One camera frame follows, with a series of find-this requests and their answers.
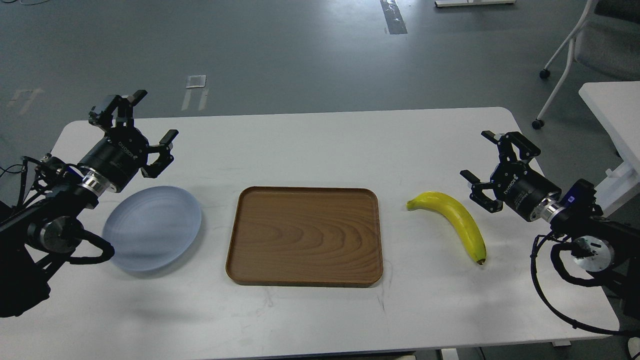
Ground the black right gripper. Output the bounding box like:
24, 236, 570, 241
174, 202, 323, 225
459, 130, 562, 223

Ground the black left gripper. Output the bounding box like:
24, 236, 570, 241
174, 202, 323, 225
78, 89, 179, 193

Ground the yellow banana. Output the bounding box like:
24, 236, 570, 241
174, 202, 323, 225
406, 191, 487, 265

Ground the light blue plate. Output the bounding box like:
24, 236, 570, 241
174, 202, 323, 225
102, 186, 202, 272

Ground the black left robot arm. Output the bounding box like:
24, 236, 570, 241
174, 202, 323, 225
0, 89, 179, 318

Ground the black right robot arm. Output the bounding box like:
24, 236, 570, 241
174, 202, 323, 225
460, 130, 639, 338

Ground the white office chair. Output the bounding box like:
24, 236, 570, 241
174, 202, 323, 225
531, 0, 640, 130

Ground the brown wooden tray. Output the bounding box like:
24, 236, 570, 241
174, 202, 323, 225
225, 186, 384, 288

